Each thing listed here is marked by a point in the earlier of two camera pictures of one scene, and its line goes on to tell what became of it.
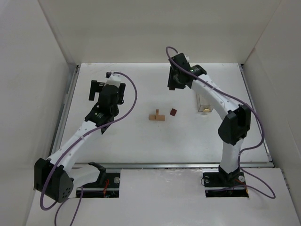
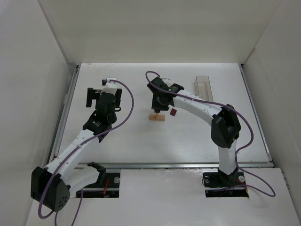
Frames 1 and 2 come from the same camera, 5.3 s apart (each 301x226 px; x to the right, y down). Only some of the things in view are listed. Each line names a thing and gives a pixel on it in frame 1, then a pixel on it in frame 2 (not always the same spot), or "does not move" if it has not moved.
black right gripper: x=171 y=80 → x=158 y=107
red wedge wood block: x=173 y=112 does not move
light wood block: x=161 y=117 does not move
